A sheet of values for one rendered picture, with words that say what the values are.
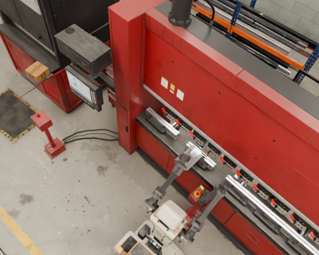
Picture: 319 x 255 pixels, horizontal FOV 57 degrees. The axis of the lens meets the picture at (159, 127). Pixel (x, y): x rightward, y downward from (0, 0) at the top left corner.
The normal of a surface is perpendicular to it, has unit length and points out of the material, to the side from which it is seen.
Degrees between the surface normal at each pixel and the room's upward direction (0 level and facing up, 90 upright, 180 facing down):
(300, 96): 0
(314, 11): 90
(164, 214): 48
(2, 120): 0
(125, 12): 0
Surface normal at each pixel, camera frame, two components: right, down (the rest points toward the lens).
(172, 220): -0.43, 0.07
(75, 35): 0.07, -0.54
